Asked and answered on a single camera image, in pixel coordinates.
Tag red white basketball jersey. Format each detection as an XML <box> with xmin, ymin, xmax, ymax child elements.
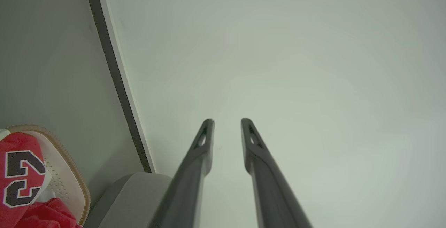
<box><xmin>0</xmin><ymin>131</ymin><xmax>53</xmax><ymax>228</ymax></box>

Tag red white sports shorts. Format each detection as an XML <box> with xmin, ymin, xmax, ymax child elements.
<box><xmin>14</xmin><ymin>197</ymin><xmax>83</xmax><ymax>228</ymax></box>

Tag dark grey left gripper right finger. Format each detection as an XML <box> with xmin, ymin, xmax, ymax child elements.
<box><xmin>241</xmin><ymin>118</ymin><xmax>313</xmax><ymax>228</ymax></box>

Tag grey fabric sofa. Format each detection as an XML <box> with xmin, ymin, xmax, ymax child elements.
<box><xmin>84</xmin><ymin>172</ymin><xmax>173</xmax><ymax>228</ymax></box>

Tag black white wall baseboard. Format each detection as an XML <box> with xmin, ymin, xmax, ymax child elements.
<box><xmin>82</xmin><ymin>0</ymin><xmax>156</xmax><ymax>174</ymax></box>

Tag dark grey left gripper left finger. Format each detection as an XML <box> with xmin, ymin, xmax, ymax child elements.
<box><xmin>148</xmin><ymin>119</ymin><xmax>215</xmax><ymax>228</ymax></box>

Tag white laundry basket tan rim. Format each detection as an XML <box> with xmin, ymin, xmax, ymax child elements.
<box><xmin>0</xmin><ymin>124</ymin><xmax>91</xmax><ymax>227</ymax></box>

